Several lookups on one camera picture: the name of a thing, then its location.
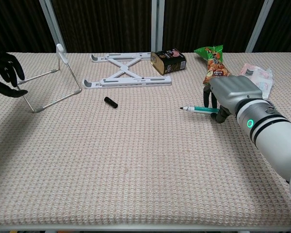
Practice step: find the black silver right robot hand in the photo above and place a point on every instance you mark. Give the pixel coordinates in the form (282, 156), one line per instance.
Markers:
(235, 89)

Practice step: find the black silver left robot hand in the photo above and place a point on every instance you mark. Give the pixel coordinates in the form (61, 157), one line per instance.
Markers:
(7, 65)

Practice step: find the green white marker pen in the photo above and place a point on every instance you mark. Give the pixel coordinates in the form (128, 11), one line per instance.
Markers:
(201, 110)

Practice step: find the black marker cap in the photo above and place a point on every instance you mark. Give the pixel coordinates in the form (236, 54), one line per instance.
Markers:
(111, 102)

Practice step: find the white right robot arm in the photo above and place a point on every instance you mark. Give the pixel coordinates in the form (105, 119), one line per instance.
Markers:
(276, 140)

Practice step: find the pink wet wipes packet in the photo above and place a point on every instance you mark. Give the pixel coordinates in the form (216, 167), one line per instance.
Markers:
(262, 75)

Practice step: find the green snack bag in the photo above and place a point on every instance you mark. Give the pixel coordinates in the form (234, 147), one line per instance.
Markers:
(214, 63)

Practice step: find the black gold tin can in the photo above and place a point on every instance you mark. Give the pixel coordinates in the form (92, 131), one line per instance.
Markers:
(168, 61)

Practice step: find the white folding laptop stand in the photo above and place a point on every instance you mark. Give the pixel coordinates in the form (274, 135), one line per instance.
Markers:
(135, 80)

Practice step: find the pink white woven tablecloth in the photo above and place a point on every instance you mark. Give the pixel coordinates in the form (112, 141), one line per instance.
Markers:
(135, 165)

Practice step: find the white frame post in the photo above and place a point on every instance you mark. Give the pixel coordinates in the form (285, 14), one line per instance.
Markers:
(52, 24)
(158, 24)
(259, 24)

